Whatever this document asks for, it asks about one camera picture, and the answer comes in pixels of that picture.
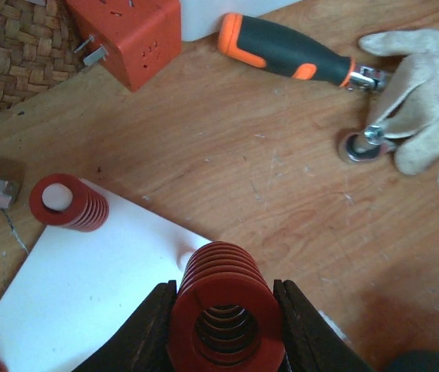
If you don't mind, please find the white handled storage box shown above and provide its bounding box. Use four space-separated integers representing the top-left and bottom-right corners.
180 0 301 43

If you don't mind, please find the white peg board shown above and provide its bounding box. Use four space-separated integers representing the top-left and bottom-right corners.
0 190 207 371

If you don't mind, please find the wicker basket with cables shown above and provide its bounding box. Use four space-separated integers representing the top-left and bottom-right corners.
0 0 84 112

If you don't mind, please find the beige work glove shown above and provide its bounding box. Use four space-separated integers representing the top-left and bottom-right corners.
358 29 439 184

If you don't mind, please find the orange handled screwdriver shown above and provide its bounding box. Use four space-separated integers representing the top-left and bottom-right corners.
218 12 391 92

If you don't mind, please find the teal plastic tray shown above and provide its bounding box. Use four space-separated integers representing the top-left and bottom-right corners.
384 350 439 372

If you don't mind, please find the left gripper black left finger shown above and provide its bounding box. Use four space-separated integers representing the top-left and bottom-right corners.
74 280 177 372

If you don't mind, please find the red small box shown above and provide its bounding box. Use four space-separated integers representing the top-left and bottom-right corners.
66 0 181 91

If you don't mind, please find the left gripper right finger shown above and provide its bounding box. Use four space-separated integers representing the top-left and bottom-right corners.
273 280 374 372

